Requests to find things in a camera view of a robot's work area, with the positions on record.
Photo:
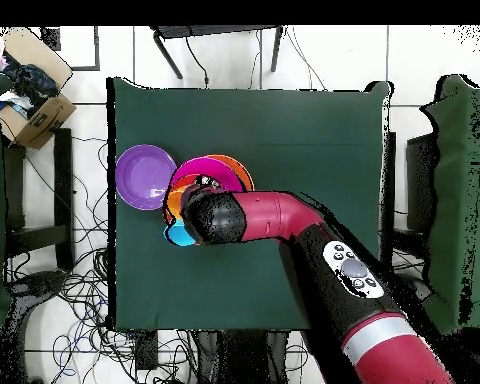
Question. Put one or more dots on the black metal frame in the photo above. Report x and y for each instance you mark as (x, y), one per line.
(63, 180)

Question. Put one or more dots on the cardboard box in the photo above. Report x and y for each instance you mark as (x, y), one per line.
(44, 120)

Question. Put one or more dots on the dark green tablecloth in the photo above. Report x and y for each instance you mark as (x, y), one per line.
(224, 120)

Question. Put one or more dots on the light blue cup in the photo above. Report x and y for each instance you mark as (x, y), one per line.
(178, 236)

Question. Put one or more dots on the purple bowl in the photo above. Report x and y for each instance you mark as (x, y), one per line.
(146, 178)

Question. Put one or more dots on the black metal stand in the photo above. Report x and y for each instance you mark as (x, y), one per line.
(208, 31)

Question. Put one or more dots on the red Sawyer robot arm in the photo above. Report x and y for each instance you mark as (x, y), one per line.
(304, 248)

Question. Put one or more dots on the black floor equipment with knob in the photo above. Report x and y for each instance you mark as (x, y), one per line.
(44, 282)

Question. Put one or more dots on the large pink bowl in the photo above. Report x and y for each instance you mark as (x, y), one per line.
(212, 168)

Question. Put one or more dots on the black power strip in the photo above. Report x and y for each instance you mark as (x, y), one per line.
(146, 352)

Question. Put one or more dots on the dark blue clothes bundle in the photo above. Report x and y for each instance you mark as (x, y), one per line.
(32, 80)

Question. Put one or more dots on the large orange bowl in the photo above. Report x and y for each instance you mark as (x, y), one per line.
(242, 170)

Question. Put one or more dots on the red bowl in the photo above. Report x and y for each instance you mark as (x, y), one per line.
(178, 186)

